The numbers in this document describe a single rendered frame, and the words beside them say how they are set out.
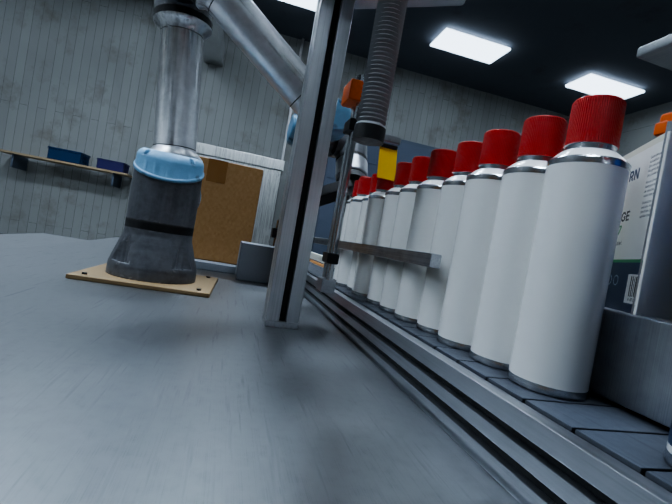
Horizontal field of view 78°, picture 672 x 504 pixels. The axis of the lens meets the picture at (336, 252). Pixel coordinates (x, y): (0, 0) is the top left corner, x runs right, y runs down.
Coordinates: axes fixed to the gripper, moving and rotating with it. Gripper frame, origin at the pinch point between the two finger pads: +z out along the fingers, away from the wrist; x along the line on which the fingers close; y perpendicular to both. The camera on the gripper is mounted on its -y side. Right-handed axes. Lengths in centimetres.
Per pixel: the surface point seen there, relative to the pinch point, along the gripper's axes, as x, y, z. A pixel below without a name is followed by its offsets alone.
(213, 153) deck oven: 470, -65, -395
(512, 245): -49, -2, 23
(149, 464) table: -47, -25, 39
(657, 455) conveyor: -56, -1, 38
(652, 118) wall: 318, 748, -597
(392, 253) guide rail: -32.1, -3.7, 16.0
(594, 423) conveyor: -53, -1, 36
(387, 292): -27.1, -2.2, 18.9
